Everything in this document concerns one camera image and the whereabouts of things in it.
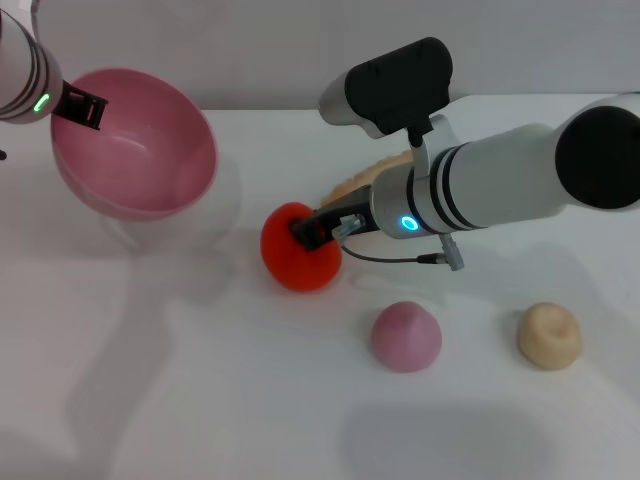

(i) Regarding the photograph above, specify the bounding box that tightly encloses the long beige bread loaf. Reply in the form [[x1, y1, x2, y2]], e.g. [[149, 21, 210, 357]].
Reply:
[[319, 149, 416, 206]]

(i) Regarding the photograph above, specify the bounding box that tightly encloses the beige round bun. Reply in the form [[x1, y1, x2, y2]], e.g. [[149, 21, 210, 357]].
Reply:
[[516, 301, 583, 372]]

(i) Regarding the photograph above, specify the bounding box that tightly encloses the orange toy fruit with stem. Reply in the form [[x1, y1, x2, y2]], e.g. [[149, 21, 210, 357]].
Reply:
[[259, 201, 344, 293]]

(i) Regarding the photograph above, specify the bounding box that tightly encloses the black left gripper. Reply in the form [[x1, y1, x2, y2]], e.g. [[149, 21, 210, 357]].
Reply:
[[52, 81, 109, 131]]

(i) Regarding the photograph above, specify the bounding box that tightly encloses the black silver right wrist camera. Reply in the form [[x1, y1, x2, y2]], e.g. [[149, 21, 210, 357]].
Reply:
[[318, 37, 454, 141]]

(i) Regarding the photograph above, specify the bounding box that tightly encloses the black right camera cable plug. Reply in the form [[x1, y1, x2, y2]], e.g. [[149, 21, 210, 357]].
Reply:
[[407, 122, 435, 150]]

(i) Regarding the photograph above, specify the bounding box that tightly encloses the pink plastic bowl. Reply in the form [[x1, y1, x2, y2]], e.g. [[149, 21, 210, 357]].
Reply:
[[49, 68, 220, 223]]

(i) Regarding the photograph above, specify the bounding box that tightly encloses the silver right camera bracket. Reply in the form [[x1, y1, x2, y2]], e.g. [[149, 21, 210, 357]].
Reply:
[[407, 113, 459, 179]]

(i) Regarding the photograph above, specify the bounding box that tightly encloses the pink round bun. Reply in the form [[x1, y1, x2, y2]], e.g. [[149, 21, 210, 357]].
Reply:
[[370, 300, 443, 374]]

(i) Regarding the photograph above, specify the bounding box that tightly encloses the grey right gripper cable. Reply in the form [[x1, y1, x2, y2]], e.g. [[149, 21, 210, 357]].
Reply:
[[332, 213, 466, 274]]

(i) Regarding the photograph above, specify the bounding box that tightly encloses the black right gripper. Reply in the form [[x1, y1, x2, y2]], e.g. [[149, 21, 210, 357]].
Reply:
[[289, 185, 381, 251]]

